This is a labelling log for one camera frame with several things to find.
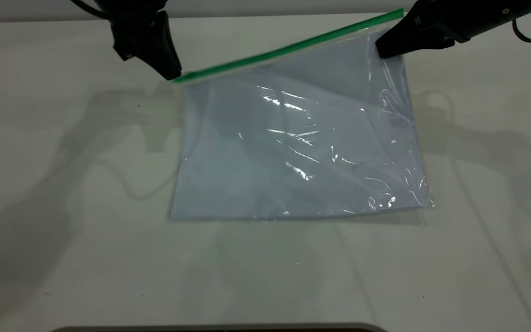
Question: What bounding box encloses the clear zip bag green zipper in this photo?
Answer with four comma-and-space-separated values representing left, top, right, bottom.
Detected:
169, 8, 435, 222

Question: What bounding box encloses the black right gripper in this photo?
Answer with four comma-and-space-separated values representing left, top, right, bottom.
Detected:
375, 0, 531, 59

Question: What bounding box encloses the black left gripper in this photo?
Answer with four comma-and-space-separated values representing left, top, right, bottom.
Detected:
93, 0, 183, 82

